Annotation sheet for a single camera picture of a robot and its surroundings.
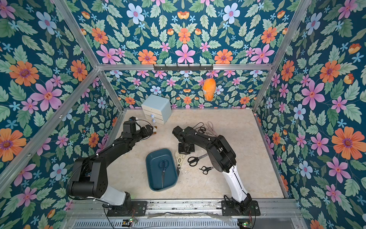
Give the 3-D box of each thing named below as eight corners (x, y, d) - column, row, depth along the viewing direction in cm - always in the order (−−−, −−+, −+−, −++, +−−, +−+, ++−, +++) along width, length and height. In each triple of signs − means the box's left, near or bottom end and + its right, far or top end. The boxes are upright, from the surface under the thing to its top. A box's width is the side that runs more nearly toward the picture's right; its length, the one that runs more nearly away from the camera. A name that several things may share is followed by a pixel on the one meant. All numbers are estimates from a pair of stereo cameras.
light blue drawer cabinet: (145, 119, 115) (139, 105, 103) (157, 106, 125) (153, 92, 113) (164, 127, 110) (160, 113, 98) (175, 113, 120) (172, 99, 108)
